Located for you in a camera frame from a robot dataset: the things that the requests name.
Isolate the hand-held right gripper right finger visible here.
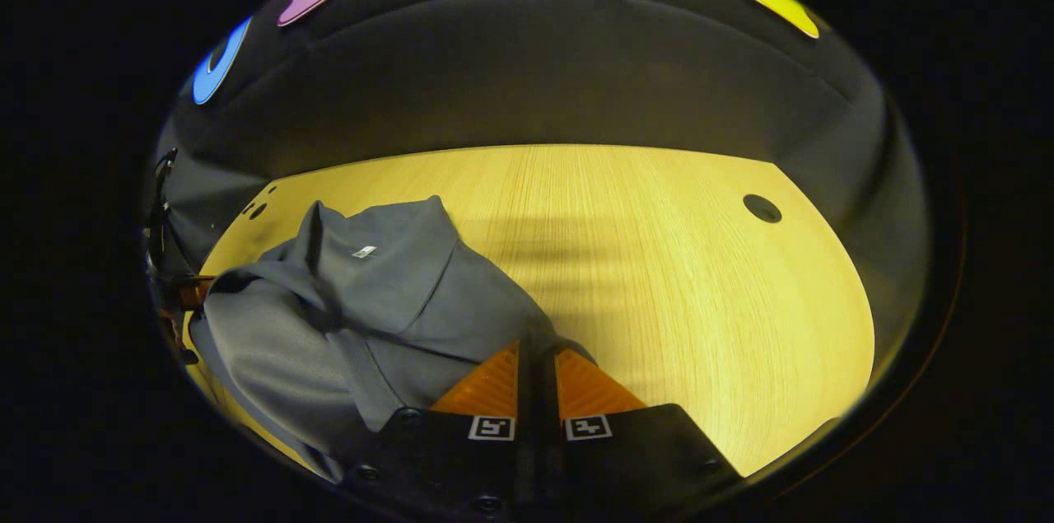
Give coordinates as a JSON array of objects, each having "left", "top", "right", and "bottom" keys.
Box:
[{"left": 539, "top": 344, "right": 744, "bottom": 511}]

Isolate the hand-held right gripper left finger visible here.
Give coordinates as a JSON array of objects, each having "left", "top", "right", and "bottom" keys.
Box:
[{"left": 342, "top": 340, "right": 541, "bottom": 522}]

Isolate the grey polo shirt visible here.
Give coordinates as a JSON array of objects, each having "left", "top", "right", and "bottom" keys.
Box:
[{"left": 188, "top": 195, "right": 595, "bottom": 483}]

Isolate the black backdrop cloth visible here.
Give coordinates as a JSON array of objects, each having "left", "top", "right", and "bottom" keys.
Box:
[{"left": 144, "top": 0, "right": 931, "bottom": 359}]

